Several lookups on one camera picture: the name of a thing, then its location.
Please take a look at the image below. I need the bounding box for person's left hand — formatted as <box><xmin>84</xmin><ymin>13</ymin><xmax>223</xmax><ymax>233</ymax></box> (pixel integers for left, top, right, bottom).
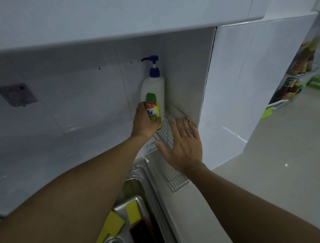
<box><xmin>130</xmin><ymin>101</ymin><xmax>162</xmax><ymax>142</ymax></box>

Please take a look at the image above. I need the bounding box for person's right hand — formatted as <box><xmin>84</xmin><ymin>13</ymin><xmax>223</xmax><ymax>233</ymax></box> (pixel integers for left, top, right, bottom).
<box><xmin>154</xmin><ymin>116</ymin><xmax>203</xmax><ymax>173</ymax></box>

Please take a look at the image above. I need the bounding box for green-capped dish soap bottle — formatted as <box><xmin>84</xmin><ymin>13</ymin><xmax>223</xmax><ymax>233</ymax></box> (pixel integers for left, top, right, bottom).
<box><xmin>145</xmin><ymin>92</ymin><xmax>162</xmax><ymax>131</ymax></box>

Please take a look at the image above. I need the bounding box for white pump bottle blue pump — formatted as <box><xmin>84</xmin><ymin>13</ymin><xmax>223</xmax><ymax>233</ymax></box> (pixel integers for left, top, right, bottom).
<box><xmin>140</xmin><ymin>55</ymin><xmax>165</xmax><ymax>131</ymax></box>

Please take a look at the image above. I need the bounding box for stainless steel double sink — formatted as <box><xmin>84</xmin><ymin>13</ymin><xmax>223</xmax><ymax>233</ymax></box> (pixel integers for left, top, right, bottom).
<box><xmin>95</xmin><ymin>155</ymin><xmax>185</xmax><ymax>243</ymax></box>

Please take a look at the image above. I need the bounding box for yellow sponge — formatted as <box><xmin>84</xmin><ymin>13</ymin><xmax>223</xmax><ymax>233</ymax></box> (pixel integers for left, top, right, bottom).
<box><xmin>96</xmin><ymin>225</ymin><xmax>110</xmax><ymax>243</ymax></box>
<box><xmin>126</xmin><ymin>200</ymin><xmax>141</xmax><ymax>225</ymax></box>
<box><xmin>104</xmin><ymin>211</ymin><xmax>125</xmax><ymax>238</ymax></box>

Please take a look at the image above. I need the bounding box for red tray with black sponge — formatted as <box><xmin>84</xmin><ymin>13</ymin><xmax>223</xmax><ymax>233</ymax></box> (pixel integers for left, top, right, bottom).
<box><xmin>129</xmin><ymin>218</ymin><xmax>157</xmax><ymax>243</ymax></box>

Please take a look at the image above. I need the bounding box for person's left forearm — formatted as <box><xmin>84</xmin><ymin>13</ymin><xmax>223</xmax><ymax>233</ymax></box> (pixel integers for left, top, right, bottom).
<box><xmin>0</xmin><ymin>135</ymin><xmax>150</xmax><ymax>243</ymax></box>

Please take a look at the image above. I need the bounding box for person's right forearm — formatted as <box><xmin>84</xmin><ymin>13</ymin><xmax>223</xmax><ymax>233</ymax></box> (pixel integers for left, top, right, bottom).
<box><xmin>182</xmin><ymin>161</ymin><xmax>320</xmax><ymax>243</ymax></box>

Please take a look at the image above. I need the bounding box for bright green scrubbing pad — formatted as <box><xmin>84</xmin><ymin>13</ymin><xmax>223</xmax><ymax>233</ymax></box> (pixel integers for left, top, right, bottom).
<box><xmin>260</xmin><ymin>107</ymin><xmax>274</xmax><ymax>120</ymax></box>

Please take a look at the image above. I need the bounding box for two-tier metal wire rack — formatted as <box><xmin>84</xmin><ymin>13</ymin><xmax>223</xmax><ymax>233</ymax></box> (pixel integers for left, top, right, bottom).
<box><xmin>146</xmin><ymin>100</ymin><xmax>198</xmax><ymax>193</ymax></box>

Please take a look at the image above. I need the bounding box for white wall cabinet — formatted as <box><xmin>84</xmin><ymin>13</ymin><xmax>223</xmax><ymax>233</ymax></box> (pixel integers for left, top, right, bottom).
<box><xmin>0</xmin><ymin>0</ymin><xmax>267</xmax><ymax>52</ymax></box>

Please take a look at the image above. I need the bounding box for purple adhesive wall hook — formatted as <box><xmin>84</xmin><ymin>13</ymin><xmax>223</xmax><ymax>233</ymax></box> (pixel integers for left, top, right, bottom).
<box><xmin>0</xmin><ymin>83</ymin><xmax>38</xmax><ymax>107</ymax></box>

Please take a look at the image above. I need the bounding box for wire rack of condiment bottles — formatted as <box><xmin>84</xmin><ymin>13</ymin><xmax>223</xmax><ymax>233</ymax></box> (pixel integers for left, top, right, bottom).
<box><xmin>269</xmin><ymin>35</ymin><xmax>320</xmax><ymax>107</ymax></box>

